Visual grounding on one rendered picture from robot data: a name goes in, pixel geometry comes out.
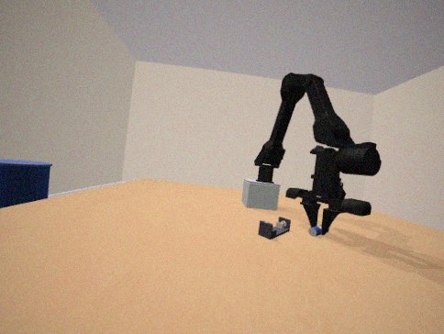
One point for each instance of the blue and white battery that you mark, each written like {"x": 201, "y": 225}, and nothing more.
{"x": 314, "y": 231}

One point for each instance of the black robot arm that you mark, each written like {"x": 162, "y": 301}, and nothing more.
{"x": 329, "y": 129}

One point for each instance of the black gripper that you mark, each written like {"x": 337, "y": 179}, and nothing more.
{"x": 325, "y": 186}

